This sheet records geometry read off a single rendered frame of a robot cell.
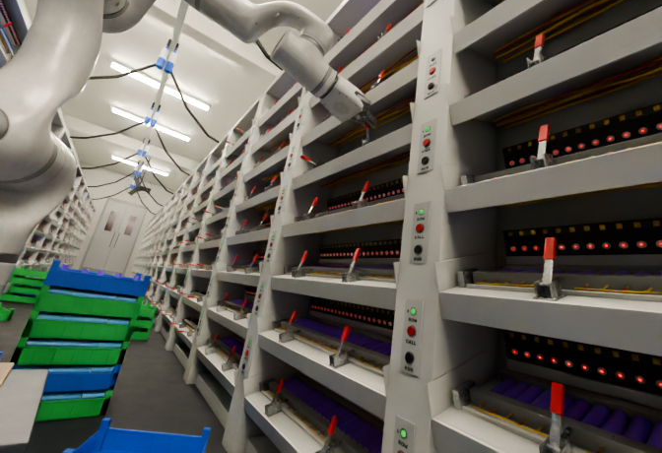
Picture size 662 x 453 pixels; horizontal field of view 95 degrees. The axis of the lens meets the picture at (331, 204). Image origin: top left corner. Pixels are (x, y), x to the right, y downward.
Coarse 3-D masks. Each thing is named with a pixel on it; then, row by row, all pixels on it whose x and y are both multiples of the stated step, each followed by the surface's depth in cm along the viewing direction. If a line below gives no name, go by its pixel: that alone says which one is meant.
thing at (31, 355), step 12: (24, 348) 94; (36, 348) 96; (48, 348) 98; (60, 348) 100; (72, 348) 102; (84, 348) 104; (96, 348) 106; (108, 348) 108; (120, 348) 111; (12, 360) 92; (24, 360) 94; (36, 360) 96; (48, 360) 98; (60, 360) 99; (72, 360) 101; (84, 360) 103; (96, 360) 105; (108, 360) 108; (120, 360) 110
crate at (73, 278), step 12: (48, 276) 100; (60, 276) 102; (72, 276) 104; (84, 276) 106; (96, 276) 108; (108, 276) 126; (72, 288) 103; (84, 288) 105; (96, 288) 108; (108, 288) 110; (120, 288) 112; (132, 288) 115; (144, 288) 117
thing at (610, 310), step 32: (608, 224) 49; (640, 224) 46; (480, 256) 62; (512, 256) 61; (544, 256) 43; (576, 256) 52; (608, 256) 49; (640, 256) 46; (448, 288) 54; (480, 288) 52; (512, 288) 47; (544, 288) 42; (576, 288) 41; (608, 288) 40; (640, 288) 38; (480, 320) 46; (512, 320) 43; (544, 320) 40; (576, 320) 37; (608, 320) 34; (640, 320) 32; (640, 352) 32
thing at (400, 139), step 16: (400, 128) 74; (368, 144) 84; (384, 144) 79; (400, 144) 75; (336, 160) 96; (352, 160) 90; (368, 160) 84; (384, 160) 95; (400, 160) 92; (304, 176) 112; (320, 176) 103; (336, 176) 118; (352, 176) 109
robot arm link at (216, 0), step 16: (208, 0) 69; (224, 0) 69; (240, 0) 70; (208, 16) 72; (224, 16) 70; (240, 16) 70; (256, 16) 71; (272, 16) 72; (288, 16) 74; (304, 16) 73; (240, 32) 72; (256, 32) 73; (304, 32) 75; (320, 32) 74
